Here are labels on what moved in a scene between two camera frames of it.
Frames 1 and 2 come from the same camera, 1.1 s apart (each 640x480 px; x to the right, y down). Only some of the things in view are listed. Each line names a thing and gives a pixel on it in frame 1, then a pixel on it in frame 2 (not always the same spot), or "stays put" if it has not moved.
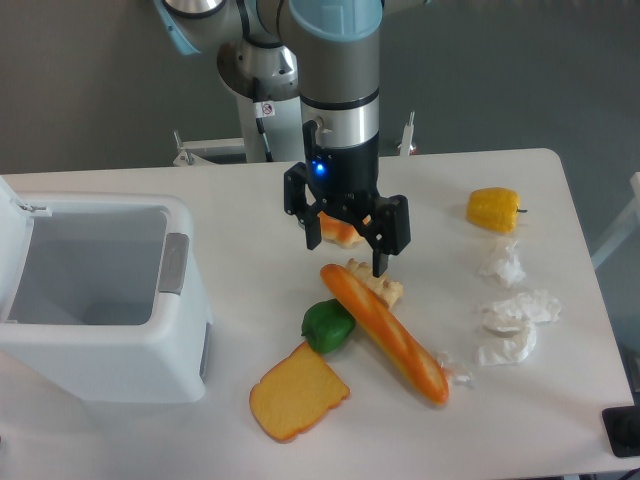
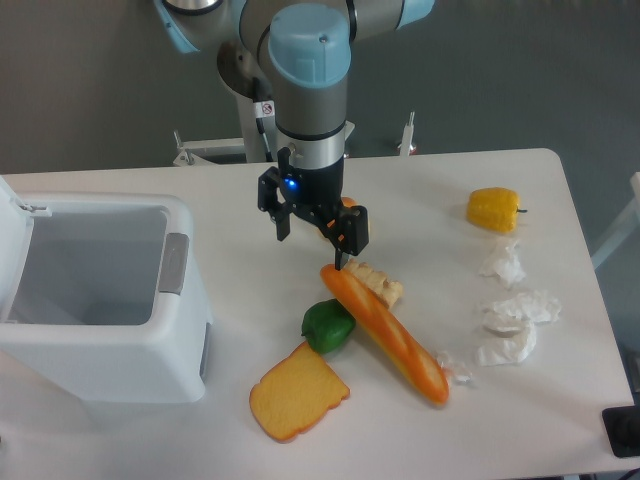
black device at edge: (622, 425) stays put
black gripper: (346, 180) -> (317, 195)
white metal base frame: (199, 152) stays put
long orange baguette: (389, 333) stays put
